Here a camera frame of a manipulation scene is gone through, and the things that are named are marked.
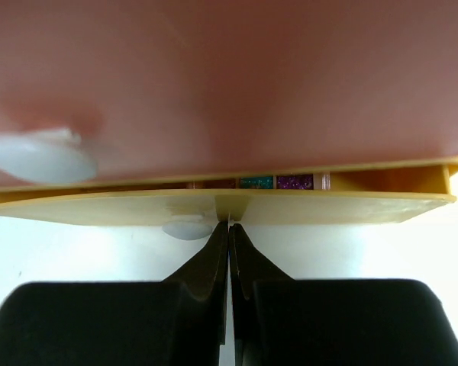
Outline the colourful glitter eyeshadow palette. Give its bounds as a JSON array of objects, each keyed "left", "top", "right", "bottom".
[{"left": 186, "top": 173, "right": 331, "bottom": 191}]

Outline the yellow drawer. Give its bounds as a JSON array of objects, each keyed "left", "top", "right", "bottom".
[{"left": 0, "top": 156, "right": 458, "bottom": 240}]

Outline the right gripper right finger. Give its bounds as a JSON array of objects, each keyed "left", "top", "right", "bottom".
[{"left": 229, "top": 224, "right": 458, "bottom": 365}]

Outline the orange drawer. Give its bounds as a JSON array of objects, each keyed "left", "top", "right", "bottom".
[{"left": 0, "top": 1, "right": 458, "bottom": 186}]

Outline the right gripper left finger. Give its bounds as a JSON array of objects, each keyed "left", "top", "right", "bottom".
[{"left": 0, "top": 222, "right": 229, "bottom": 365}]

